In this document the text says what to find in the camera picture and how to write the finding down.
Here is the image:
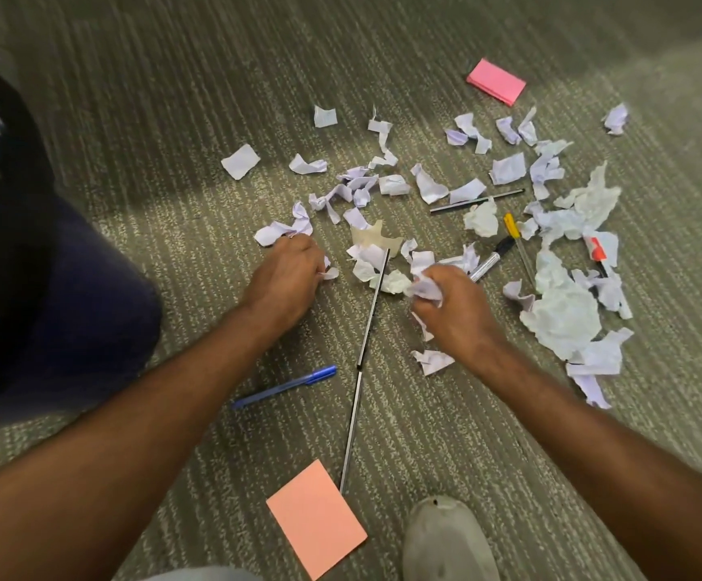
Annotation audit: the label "person's left forearm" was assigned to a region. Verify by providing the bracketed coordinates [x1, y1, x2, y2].
[0, 303, 296, 581]

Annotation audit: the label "blue ballpoint pen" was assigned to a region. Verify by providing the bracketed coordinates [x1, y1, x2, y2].
[231, 365, 338, 411]

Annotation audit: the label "white paper wad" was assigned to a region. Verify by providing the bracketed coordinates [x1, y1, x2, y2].
[403, 273, 444, 309]

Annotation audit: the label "small crumpled white paper ball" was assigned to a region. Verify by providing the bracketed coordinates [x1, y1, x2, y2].
[463, 198, 501, 238]

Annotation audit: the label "crumpled white paper sheet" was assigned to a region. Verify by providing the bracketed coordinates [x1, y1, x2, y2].
[553, 162, 623, 232]

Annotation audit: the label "scattered white paper scraps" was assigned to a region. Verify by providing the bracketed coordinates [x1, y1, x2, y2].
[220, 102, 635, 411]

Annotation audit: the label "pink sticky note pad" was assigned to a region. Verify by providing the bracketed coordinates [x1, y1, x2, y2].
[465, 58, 527, 107]

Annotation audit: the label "person's right forearm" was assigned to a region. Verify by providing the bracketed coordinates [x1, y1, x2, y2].
[475, 340, 702, 581]

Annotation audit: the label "long thin metal rod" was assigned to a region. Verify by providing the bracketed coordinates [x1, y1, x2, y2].
[339, 248, 392, 494]

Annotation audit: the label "person's navy trouser leg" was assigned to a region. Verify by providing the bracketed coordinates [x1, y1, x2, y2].
[0, 193, 164, 435]

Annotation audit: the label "red capped marker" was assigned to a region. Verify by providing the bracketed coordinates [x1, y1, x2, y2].
[585, 236, 610, 279]

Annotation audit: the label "large crumpled white paper ball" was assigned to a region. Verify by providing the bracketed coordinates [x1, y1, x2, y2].
[519, 251, 604, 362]

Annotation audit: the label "person's left hand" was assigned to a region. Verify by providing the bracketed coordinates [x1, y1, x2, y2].
[239, 234, 329, 333]

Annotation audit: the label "person's grey shoe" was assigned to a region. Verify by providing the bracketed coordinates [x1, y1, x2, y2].
[402, 495, 501, 581]

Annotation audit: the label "salmon sticky note pad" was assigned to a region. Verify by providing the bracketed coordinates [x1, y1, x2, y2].
[265, 459, 369, 581]

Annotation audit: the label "thin black pen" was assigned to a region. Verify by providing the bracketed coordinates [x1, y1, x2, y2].
[429, 188, 526, 215]

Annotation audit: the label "person's right hand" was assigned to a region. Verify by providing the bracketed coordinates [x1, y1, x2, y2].
[410, 265, 510, 374]

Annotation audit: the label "beige torn paper piece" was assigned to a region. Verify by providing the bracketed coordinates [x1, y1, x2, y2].
[350, 220, 405, 253]

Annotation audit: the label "yellow capped clear pen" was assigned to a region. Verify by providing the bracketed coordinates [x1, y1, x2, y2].
[503, 213, 537, 285]

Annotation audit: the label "silver marker with black cap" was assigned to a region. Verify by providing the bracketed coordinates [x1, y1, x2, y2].
[469, 236, 516, 283]

